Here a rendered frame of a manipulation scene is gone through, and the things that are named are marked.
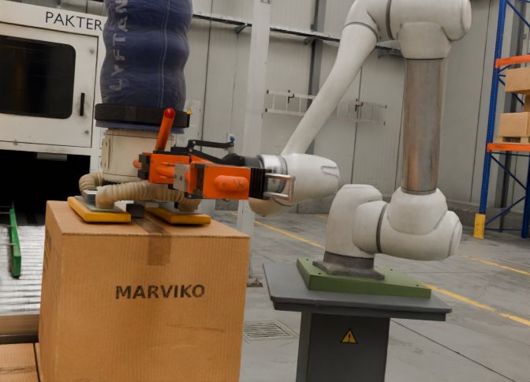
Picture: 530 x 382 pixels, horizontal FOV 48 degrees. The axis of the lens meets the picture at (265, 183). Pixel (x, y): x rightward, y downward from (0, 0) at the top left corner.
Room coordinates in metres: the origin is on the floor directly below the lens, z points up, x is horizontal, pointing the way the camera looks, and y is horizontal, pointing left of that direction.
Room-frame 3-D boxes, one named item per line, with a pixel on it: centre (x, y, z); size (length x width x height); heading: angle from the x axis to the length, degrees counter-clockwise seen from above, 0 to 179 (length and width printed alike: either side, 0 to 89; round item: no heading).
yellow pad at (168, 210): (1.53, 0.24, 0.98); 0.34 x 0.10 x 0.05; 25
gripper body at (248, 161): (1.32, 0.07, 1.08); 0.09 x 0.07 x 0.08; 115
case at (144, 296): (1.51, 0.32, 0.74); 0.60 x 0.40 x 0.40; 23
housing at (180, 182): (1.07, 0.13, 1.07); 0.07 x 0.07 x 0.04; 25
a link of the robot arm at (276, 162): (1.35, 0.00, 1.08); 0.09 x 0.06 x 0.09; 25
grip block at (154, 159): (1.26, 0.22, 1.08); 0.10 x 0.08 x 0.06; 115
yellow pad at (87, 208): (1.45, 0.41, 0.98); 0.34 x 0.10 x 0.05; 25
